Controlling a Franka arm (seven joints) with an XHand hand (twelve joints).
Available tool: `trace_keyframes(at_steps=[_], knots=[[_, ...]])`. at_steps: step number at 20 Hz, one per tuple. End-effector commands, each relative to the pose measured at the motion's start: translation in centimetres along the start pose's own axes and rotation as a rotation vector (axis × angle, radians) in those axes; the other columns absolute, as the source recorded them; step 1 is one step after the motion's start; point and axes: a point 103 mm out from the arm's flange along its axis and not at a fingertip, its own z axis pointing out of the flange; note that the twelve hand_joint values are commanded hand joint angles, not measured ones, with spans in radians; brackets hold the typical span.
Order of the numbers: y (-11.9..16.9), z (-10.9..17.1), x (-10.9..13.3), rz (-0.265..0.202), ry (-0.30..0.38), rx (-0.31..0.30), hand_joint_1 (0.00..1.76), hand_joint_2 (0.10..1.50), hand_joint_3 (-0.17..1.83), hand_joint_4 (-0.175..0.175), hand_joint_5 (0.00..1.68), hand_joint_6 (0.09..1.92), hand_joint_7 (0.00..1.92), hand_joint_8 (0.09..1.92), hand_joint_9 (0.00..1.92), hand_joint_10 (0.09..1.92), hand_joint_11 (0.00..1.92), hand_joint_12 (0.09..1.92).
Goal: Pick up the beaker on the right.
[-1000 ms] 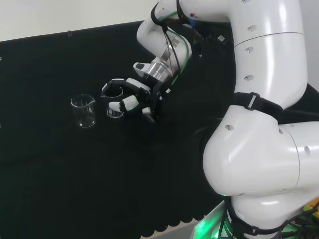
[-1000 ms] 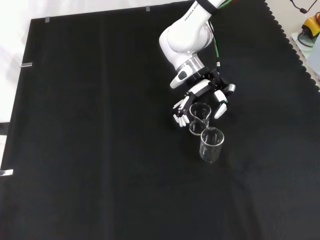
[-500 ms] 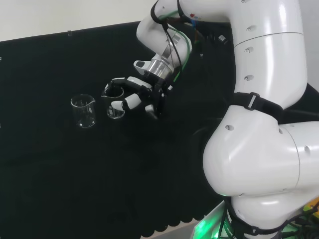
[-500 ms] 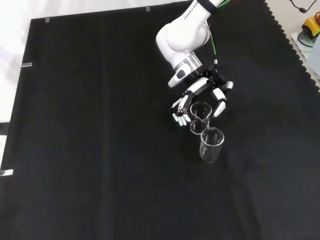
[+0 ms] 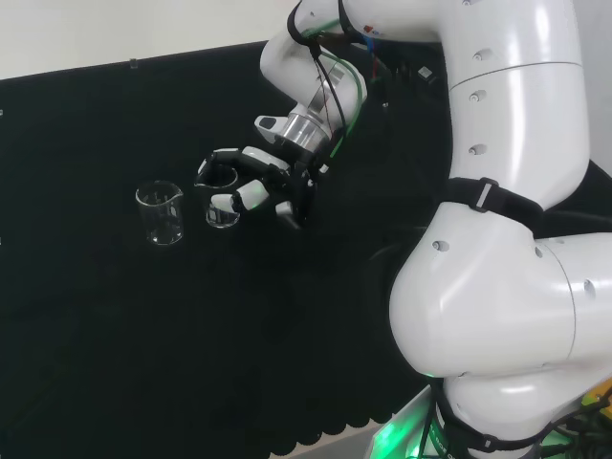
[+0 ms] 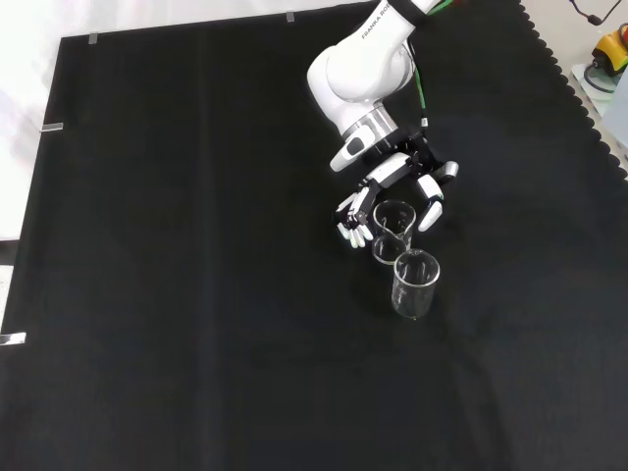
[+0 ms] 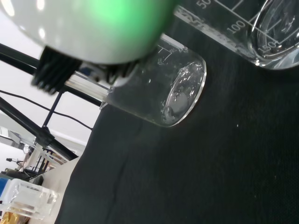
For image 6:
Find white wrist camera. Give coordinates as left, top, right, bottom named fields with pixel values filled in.
left=329, top=135, right=368, bottom=173

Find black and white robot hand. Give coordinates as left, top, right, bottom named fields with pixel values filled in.
left=335, top=130, right=461, bottom=250

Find green cable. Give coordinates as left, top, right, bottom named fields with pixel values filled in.
left=410, top=0, right=460, bottom=130

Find pale board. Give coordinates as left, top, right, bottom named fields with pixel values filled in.
left=568, top=62, right=628, bottom=181

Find yellow stop button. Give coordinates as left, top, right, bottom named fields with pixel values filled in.
left=591, top=22, right=628, bottom=79

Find black cloth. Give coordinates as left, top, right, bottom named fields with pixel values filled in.
left=0, top=0, right=628, bottom=471

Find clear glass beaker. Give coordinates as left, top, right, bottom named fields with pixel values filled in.
left=392, top=248, right=442, bottom=321
left=371, top=199, right=417, bottom=266

